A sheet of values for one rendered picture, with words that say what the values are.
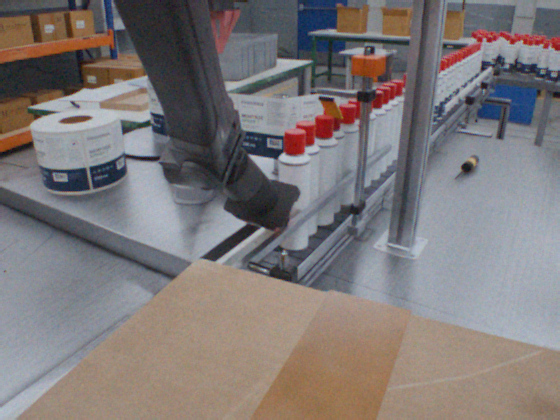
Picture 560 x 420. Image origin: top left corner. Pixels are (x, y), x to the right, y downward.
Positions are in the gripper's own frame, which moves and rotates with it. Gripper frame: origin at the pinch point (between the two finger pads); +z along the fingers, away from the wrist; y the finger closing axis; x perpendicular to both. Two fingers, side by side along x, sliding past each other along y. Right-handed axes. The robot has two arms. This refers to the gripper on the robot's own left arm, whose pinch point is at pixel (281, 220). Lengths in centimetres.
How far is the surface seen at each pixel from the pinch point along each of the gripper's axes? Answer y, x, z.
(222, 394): -23, 19, -44
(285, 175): 0.5, -6.2, -4.0
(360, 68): -6.4, -24.6, -8.4
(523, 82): -22, -151, 157
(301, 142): -1.1, -11.1, -6.5
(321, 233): -2.4, -2.8, 12.0
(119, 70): 322, -141, 193
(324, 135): -0.5, -16.9, 1.2
